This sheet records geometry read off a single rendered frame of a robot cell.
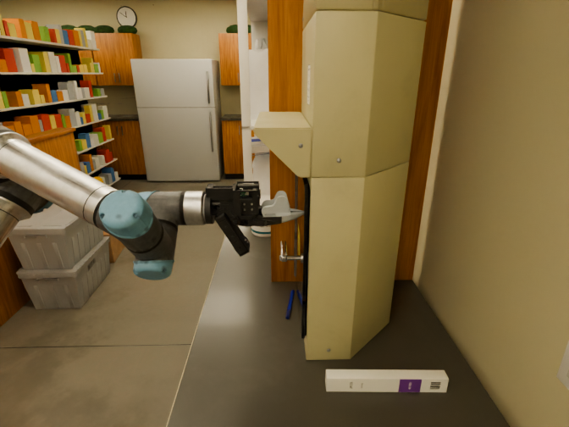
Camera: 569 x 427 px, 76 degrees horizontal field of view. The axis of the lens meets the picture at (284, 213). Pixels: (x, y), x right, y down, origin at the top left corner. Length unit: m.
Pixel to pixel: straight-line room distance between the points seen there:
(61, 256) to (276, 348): 2.16
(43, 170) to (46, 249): 2.19
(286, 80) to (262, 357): 0.75
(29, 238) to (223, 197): 2.29
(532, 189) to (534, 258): 0.14
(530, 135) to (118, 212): 0.78
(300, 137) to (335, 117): 0.08
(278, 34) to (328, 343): 0.81
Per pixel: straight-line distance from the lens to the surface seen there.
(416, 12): 0.87
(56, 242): 2.90
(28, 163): 0.81
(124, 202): 0.65
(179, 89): 5.77
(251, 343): 1.03
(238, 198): 0.77
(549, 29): 0.89
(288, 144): 0.73
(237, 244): 0.83
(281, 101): 1.09
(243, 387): 0.92
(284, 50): 1.09
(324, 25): 0.72
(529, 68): 0.91
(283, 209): 0.79
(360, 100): 0.73
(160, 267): 0.75
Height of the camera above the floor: 1.61
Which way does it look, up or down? 21 degrees down
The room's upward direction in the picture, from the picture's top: straight up
